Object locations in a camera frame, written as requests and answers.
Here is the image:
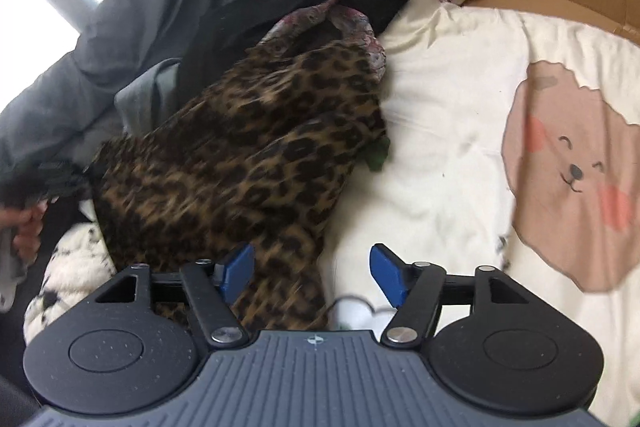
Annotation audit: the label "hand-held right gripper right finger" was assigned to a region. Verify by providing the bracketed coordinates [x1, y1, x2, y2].
[369, 244, 532, 349]

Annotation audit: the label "leopard print garment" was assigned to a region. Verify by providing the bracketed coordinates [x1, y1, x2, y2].
[80, 39, 391, 333]

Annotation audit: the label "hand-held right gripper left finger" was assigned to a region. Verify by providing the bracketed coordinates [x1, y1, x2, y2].
[94, 243, 256, 349]

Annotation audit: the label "white black-spotted cloth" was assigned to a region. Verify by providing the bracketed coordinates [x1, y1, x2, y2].
[22, 199, 118, 343]

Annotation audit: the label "white bear print blanket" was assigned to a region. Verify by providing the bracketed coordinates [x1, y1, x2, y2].
[320, 0, 640, 427]

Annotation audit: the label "person's left hand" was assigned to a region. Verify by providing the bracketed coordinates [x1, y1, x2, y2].
[0, 199, 48, 260]

